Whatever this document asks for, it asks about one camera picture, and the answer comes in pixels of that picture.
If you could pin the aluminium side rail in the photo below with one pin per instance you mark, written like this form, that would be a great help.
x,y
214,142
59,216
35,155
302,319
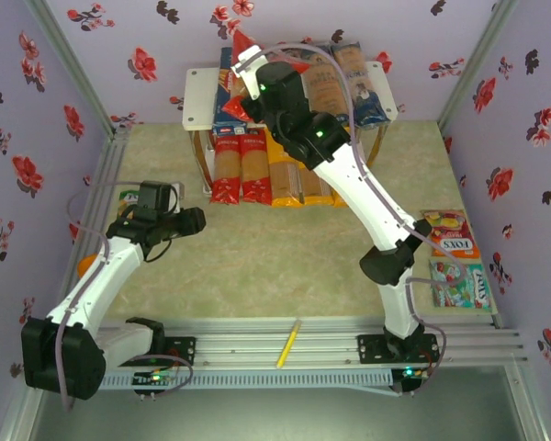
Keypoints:
x,y
103,170

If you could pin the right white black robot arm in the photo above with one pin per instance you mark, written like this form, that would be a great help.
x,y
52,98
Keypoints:
x,y
367,197

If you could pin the yellow spaghetti bag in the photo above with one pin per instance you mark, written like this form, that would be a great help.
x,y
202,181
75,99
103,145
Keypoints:
x,y
340,200
284,184
316,190

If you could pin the circuit board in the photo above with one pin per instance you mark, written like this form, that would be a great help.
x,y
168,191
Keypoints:
x,y
411,376
154,379

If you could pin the orange plastic bowl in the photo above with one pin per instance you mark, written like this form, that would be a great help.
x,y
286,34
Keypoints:
x,y
86,265

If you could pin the dark blue gold spaghetti bag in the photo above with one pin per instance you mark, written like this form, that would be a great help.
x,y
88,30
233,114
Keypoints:
x,y
323,87

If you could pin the left circuit board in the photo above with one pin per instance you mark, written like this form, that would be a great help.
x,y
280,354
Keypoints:
x,y
154,379

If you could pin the red orange candy bag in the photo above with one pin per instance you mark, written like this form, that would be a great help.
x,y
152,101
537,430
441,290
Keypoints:
x,y
450,232

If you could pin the white two-tier shelf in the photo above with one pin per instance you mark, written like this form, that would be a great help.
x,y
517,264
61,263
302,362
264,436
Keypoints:
x,y
199,96

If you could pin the yellow pen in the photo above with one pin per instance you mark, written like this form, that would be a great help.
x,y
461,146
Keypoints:
x,y
288,344

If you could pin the bright blue spaghetti bag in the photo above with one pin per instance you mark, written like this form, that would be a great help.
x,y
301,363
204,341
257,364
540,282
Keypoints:
x,y
365,87

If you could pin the right circuit board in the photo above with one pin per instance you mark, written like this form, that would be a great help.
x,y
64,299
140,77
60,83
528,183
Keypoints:
x,y
411,376

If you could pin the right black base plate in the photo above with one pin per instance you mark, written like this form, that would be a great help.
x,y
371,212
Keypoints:
x,y
372,349

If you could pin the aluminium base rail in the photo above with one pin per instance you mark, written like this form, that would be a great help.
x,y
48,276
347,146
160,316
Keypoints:
x,y
257,344

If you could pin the green candy bag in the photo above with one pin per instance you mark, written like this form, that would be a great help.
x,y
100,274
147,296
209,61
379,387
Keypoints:
x,y
127,202

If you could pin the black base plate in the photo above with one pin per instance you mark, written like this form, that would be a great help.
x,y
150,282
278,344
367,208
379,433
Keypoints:
x,y
183,351
372,349

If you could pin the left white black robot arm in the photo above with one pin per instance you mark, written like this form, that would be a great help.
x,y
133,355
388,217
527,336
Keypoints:
x,y
101,285

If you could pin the blue Barilla spaghetti box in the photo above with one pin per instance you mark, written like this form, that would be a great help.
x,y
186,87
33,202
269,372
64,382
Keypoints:
x,y
225,92

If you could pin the aluminium frame leg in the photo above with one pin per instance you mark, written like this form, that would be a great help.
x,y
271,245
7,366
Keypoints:
x,y
14,418
528,404

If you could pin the red spaghetti bag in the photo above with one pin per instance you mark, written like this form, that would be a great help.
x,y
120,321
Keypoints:
x,y
226,170
255,170

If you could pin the aluminium corner post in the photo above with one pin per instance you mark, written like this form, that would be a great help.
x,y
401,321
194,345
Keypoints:
x,y
477,59
69,59

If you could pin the teal candy bag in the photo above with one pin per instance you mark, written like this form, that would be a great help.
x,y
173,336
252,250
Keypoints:
x,y
461,285

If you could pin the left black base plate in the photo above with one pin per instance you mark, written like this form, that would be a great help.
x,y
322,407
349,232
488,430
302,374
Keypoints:
x,y
183,351

